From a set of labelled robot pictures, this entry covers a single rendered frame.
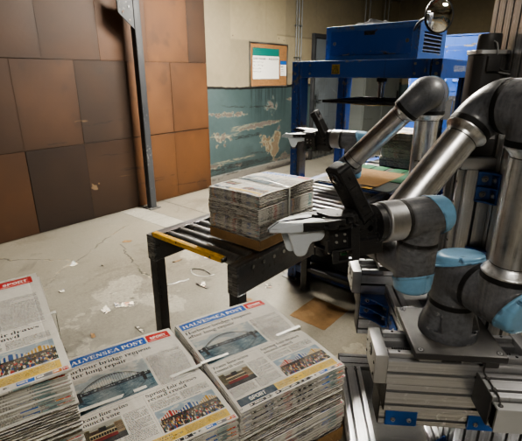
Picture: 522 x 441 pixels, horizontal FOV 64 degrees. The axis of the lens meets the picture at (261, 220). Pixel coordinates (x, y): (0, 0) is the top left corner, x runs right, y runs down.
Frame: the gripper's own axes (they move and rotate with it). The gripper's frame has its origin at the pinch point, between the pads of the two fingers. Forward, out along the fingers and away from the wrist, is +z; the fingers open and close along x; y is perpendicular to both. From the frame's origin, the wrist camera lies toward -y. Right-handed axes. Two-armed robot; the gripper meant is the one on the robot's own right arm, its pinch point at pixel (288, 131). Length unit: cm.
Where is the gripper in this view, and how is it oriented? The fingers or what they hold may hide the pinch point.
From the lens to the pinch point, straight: 187.8
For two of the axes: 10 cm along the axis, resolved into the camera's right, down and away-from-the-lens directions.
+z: -8.6, -1.5, 4.9
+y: 0.8, 9.0, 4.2
